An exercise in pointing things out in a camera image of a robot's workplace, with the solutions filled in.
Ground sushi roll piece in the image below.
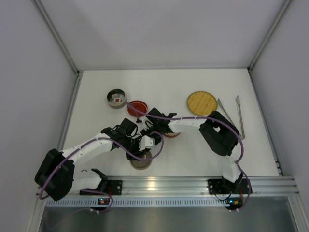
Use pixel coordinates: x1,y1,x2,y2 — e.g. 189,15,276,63
113,97,122,104

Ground aluminium front rail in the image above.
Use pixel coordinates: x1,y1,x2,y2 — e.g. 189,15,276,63
108,176,299,197

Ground left aluminium frame post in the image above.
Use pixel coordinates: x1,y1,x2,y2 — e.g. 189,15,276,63
32,0,80,76

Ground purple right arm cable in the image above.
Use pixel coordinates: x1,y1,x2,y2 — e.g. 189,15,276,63
126,101,252,208

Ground aluminium frame post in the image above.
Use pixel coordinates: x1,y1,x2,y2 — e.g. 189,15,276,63
32,0,80,76
247,0,294,74

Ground steel serving tongs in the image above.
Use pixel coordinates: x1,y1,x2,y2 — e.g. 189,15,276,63
217,95,246,140

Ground red steel bowl container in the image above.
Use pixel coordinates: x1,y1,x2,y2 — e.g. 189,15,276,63
164,132,180,138

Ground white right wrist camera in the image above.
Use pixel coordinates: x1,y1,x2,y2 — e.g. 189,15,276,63
136,116,153,130

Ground slotted cable duct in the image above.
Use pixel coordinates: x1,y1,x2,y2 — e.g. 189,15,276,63
45,197,227,208

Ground right aluminium frame post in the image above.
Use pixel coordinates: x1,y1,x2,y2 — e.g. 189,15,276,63
247,0,294,74

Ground red round lid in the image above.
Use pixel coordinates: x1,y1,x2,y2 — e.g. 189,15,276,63
127,100,148,117

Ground beige round lid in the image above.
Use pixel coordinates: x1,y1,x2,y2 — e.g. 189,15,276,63
130,151,152,171

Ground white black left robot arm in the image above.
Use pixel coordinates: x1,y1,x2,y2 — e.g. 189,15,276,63
35,118,155,201

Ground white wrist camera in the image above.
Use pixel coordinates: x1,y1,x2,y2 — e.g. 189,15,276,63
136,116,153,130
139,135,156,151

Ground round bamboo tray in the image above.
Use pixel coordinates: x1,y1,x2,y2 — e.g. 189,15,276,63
186,91,218,116

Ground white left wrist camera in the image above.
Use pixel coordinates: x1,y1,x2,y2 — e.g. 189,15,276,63
139,135,156,151

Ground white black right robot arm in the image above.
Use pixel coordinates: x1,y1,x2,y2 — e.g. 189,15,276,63
141,108,252,195

